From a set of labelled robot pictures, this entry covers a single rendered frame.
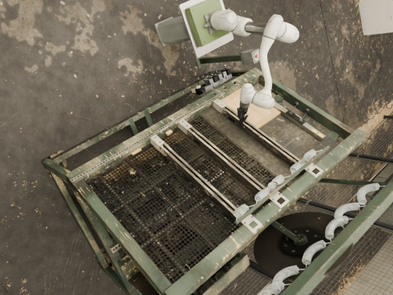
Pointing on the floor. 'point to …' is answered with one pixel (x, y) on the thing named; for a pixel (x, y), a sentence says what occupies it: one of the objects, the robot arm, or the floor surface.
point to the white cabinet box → (376, 16)
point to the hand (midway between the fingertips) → (241, 122)
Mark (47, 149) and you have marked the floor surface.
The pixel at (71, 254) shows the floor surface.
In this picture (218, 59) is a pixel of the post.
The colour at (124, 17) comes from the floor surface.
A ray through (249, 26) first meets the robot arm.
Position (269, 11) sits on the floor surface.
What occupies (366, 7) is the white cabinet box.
